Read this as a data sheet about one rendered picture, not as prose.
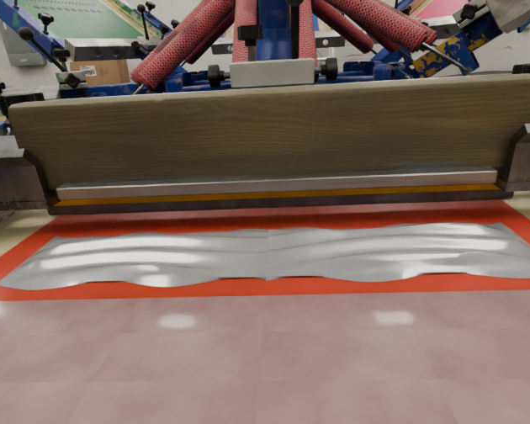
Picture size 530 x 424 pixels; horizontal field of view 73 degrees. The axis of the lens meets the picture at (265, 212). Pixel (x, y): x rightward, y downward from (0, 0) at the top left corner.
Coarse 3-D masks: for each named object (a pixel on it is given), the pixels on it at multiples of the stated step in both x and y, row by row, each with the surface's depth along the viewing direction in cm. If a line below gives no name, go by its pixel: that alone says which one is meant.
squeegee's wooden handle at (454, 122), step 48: (144, 96) 28; (192, 96) 27; (240, 96) 27; (288, 96) 27; (336, 96) 26; (384, 96) 26; (432, 96) 26; (480, 96) 26; (528, 96) 26; (48, 144) 29; (96, 144) 29; (144, 144) 29; (192, 144) 28; (240, 144) 28; (288, 144) 28; (336, 144) 28; (384, 144) 28; (432, 144) 27; (480, 144) 27
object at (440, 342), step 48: (528, 240) 25; (288, 288) 22; (336, 288) 21; (384, 288) 21; (432, 288) 21; (480, 288) 20; (528, 288) 20; (288, 336) 18; (336, 336) 18; (384, 336) 17; (432, 336) 17; (480, 336) 17; (528, 336) 17; (288, 384) 15; (336, 384) 15; (384, 384) 15; (432, 384) 15; (480, 384) 15; (528, 384) 15
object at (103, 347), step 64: (0, 320) 20; (64, 320) 20; (128, 320) 20; (192, 320) 19; (256, 320) 19; (0, 384) 16; (64, 384) 16; (128, 384) 16; (192, 384) 15; (256, 384) 15
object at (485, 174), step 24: (432, 168) 28; (456, 168) 28; (480, 168) 27; (72, 192) 29; (96, 192) 29; (120, 192) 29; (144, 192) 29; (168, 192) 29; (192, 192) 29; (216, 192) 28; (240, 192) 28; (264, 192) 28
